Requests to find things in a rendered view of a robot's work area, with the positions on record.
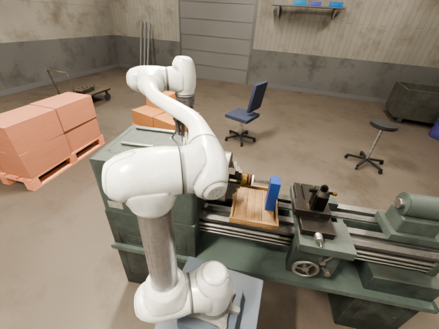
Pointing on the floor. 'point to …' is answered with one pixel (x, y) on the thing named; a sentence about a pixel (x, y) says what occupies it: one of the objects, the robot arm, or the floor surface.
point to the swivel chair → (244, 117)
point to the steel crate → (413, 102)
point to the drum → (435, 130)
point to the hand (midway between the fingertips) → (186, 141)
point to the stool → (375, 142)
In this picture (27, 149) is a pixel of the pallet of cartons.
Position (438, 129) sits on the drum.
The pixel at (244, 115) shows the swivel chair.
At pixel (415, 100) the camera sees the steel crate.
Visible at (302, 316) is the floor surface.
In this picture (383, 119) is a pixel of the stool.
